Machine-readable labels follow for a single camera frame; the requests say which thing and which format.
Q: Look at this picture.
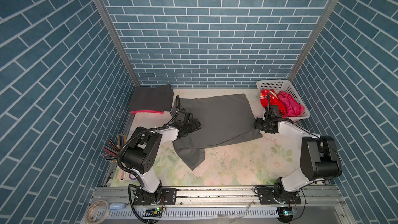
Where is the white plastic laundry basket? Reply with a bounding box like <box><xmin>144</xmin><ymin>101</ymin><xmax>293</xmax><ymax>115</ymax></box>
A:
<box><xmin>256</xmin><ymin>79</ymin><xmax>310</xmax><ymax>121</ymax></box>

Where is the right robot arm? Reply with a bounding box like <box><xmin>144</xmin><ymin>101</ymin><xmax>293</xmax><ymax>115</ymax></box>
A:
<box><xmin>254</xmin><ymin>105</ymin><xmax>343</xmax><ymax>202</ymax></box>

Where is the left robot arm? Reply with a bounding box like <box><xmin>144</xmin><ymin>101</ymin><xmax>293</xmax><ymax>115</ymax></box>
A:
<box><xmin>117</xmin><ymin>109</ymin><xmax>201</xmax><ymax>194</ymax></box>

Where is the red printed t shirt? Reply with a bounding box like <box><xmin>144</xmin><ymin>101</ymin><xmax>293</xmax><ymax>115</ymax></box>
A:
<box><xmin>260</xmin><ymin>89</ymin><xmax>287</xmax><ymax>117</ymax></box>

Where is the folded dark grey t shirt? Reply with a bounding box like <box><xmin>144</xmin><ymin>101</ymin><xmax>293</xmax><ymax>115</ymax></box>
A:
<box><xmin>129</xmin><ymin>84</ymin><xmax>174</xmax><ymax>112</ymax></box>

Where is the folded pink t shirt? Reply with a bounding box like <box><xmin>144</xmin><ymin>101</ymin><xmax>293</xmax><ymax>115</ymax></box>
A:
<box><xmin>131</xmin><ymin>110</ymin><xmax>164</xmax><ymax>114</ymax></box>

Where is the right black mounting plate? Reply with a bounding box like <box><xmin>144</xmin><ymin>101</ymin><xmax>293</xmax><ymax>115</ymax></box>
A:
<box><xmin>253</xmin><ymin>186</ymin><xmax>302</xmax><ymax>205</ymax></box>

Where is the black mounting plate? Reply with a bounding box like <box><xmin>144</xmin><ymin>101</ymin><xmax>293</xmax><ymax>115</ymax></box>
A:
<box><xmin>133</xmin><ymin>188</ymin><xmax>177</xmax><ymax>206</ymax></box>
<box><xmin>253</xmin><ymin>186</ymin><xmax>302</xmax><ymax>205</ymax></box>

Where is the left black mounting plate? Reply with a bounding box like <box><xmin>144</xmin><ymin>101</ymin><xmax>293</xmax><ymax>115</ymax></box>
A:
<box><xmin>133</xmin><ymin>188</ymin><xmax>177</xmax><ymax>206</ymax></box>

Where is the cup of coloured pencils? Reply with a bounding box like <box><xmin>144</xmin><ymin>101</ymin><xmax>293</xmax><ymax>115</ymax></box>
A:
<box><xmin>102</xmin><ymin>134</ymin><xmax>127</xmax><ymax>162</ymax></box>

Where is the right green circuit board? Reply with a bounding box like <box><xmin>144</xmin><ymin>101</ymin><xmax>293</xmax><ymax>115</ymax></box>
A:
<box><xmin>276</xmin><ymin>207</ymin><xmax>296</xmax><ymax>224</ymax></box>

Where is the green circuit board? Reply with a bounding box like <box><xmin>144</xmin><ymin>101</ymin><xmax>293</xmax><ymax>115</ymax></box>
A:
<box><xmin>276</xmin><ymin>207</ymin><xmax>296</xmax><ymax>224</ymax></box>
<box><xmin>143</xmin><ymin>207</ymin><xmax>163</xmax><ymax>218</ymax></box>

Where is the white ventilation grille strip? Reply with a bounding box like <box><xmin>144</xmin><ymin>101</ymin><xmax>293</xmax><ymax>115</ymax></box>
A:
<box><xmin>106</xmin><ymin>207</ymin><xmax>278</xmax><ymax>220</ymax></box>

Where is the left green circuit board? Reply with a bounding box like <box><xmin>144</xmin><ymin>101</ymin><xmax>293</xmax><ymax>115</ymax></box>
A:
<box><xmin>143</xmin><ymin>207</ymin><xmax>163</xmax><ymax>218</ymax></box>

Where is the roll of clear tape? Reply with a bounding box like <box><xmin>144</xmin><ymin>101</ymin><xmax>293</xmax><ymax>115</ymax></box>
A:
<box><xmin>85</xmin><ymin>200</ymin><xmax>110</xmax><ymax>224</ymax></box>

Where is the black corrugated cable conduit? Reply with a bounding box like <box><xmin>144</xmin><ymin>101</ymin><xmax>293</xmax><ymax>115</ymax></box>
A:
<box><xmin>116</xmin><ymin>94</ymin><xmax>181</xmax><ymax>224</ymax></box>

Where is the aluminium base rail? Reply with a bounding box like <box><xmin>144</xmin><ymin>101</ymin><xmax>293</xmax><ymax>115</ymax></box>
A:
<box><xmin>88</xmin><ymin>185</ymin><xmax>347</xmax><ymax>208</ymax></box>

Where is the right corner aluminium post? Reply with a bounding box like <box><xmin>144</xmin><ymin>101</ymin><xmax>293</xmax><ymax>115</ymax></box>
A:
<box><xmin>287</xmin><ymin>0</ymin><xmax>339</xmax><ymax>82</ymax></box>

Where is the corner aluminium post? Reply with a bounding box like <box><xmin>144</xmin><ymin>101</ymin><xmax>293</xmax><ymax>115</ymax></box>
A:
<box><xmin>92</xmin><ymin>0</ymin><xmax>141</xmax><ymax>88</ymax></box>
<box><xmin>287</xmin><ymin>0</ymin><xmax>339</xmax><ymax>82</ymax></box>

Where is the left corner aluminium post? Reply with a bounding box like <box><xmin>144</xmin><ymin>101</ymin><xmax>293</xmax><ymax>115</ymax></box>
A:
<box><xmin>92</xmin><ymin>0</ymin><xmax>141</xmax><ymax>88</ymax></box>

